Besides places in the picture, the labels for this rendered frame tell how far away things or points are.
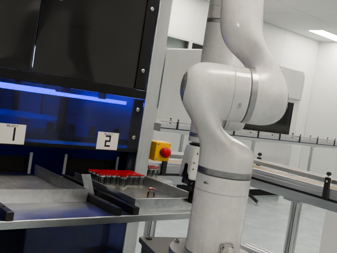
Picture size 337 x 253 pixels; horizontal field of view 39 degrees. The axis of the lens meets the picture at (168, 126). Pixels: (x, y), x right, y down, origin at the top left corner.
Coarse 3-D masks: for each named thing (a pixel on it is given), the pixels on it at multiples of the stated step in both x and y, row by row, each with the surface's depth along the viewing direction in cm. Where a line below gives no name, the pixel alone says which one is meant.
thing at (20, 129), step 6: (0, 126) 139; (6, 126) 140; (12, 126) 141; (18, 126) 142; (24, 126) 143; (0, 132) 139; (6, 132) 140; (12, 132) 141; (18, 132) 142; (24, 132) 143; (0, 138) 139; (6, 138) 140; (12, 138) 141; (18, 138) 142; (24, 138) 144; (18, 144) 143
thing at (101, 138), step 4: (100, 132) 161; (104, 132) 162; (100, 136) 161; (104, 136) 162; (112, 136) 164; (116, 136) 165; (100, 140) 161; (104, 140) 162; (112, 140) 164; (116, 140) 165; (96, 144) 160; (100, 144) 161; (108, 144) 163; (112, 144) 164; (116, 144) 165; (96, 148) 160; (100, 148) 162; (104, 148) 163; (108, 148) 164; (112, 148) 165; (116, 148) 166
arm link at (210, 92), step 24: (192, 72) 100; (216, 72) 98; (240, 72) 100; (192, 96) 98; (216, 96) 98; (240, 96) 98; (192, 120) 103; (216, 120) 99; (240, 120) 102; (216, 144) 99; (240, 144) 102; (216, 168) 99; (240, 168) 99
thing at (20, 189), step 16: (0, 176) 145; (16, 176) 149; (32, 176) 152; (48, 176) 148; (0, 192) 114; (16, 192) 117; (32, 192) 120; (48, 192) 123; (64, 192) 126; (80, 192) 129
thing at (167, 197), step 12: (144, 180) 166; (156, 180) 161; (108, 192) 137; (120, 192) 133; (132, 192) 151; (144, 192) 154; (156, 192) 157; (168, 192) 156; (180, 192) 152; (144, 204) 129; (156, 204) 132; (168, 204) 135; (180, 204) 138
